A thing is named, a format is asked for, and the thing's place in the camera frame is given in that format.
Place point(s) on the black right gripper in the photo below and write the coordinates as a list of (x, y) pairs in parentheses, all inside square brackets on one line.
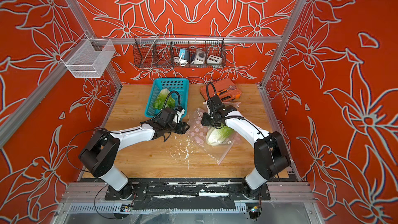
[(204, 119)]

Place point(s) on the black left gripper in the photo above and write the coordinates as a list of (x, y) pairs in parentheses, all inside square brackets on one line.
[(182, 128)]

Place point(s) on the green chinese cabbage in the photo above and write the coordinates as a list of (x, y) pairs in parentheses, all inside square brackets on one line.
[(163, 100), (219, 136)]

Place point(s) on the clear pink zipper bag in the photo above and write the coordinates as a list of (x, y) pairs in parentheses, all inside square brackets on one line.
[(197, 134)]

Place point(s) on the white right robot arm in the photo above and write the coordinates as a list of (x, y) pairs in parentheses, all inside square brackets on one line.
[(270, 151)]

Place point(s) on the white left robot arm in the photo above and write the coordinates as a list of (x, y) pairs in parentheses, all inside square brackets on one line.
[(100, 153)]

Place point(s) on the orange plastic tool case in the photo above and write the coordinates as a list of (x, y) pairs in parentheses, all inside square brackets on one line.
[(224, 84)]

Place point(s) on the orange black adjustable wrench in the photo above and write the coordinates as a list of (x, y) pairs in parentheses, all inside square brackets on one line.
[(226, 90)]

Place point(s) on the teal plastic basket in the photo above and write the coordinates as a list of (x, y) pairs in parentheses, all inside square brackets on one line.
[(161, 88)]

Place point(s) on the white socket cube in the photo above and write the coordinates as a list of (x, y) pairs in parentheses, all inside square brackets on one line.
[(214, 60)]

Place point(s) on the white power adapter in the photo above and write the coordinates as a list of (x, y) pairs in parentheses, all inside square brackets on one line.
[(199, 58)]

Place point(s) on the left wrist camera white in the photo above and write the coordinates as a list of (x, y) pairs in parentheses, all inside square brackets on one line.
[(179, 113)]

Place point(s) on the blue white charger with cable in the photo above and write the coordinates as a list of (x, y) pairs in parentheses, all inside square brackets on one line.
[(183, 58)]

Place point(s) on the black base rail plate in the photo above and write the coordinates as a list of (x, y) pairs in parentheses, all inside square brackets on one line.
[(188, 193)]

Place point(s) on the black wire wall basket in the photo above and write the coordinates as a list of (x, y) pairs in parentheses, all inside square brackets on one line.
[(158, 51)]

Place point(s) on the clear acrylic wall box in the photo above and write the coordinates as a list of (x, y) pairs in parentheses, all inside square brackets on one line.
[(89, 58)]

